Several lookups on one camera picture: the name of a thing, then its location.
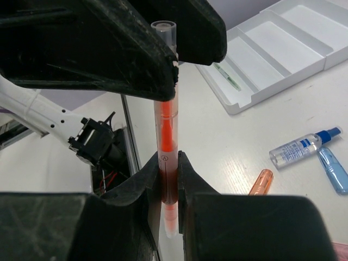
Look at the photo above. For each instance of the orange plastic case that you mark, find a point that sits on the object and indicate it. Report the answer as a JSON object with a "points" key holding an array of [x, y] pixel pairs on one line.
{"points": [[262, 183]]}

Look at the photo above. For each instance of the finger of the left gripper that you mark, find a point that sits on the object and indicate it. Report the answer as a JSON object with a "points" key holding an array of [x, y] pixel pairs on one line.
{"points": [[85, 45], [201, 32]]}

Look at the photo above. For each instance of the pink plastic case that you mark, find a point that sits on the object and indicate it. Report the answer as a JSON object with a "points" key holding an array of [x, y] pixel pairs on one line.
{"points": [[341, 251]]}

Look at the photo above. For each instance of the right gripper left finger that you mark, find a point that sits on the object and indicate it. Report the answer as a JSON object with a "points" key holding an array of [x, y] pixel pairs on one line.
{"points": [[122, 224]]}

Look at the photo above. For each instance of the clear pen cap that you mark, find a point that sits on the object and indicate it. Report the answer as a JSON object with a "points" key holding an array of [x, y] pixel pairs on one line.
{"points": [[167, 32]]}

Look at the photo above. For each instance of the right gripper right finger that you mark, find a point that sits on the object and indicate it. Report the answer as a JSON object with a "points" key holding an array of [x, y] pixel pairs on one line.
{"points": [[219, 226]]}

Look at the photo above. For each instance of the blue plastic case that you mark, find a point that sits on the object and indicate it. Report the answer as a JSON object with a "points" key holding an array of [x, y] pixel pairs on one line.
{"points": [[334, 170]]}

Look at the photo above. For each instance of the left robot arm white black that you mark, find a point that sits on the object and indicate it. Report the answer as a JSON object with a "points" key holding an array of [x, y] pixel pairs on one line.
{"points": [[91, 140]]}

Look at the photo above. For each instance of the orange highlighter pen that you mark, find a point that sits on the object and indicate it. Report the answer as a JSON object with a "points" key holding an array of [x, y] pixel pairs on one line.
{"points": [[166, 119]]}

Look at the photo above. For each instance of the white compartment tray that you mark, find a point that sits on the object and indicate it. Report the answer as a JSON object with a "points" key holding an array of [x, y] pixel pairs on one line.
{"points": [[283, 45]]}

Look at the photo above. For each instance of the clear spray bottle blue cap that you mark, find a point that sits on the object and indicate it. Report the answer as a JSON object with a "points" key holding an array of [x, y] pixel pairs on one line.
{"points": [[301, 148]]}

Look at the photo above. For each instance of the green highlighter pen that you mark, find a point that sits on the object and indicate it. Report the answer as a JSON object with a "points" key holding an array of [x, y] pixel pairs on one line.
{"points": [[227, 76]]}

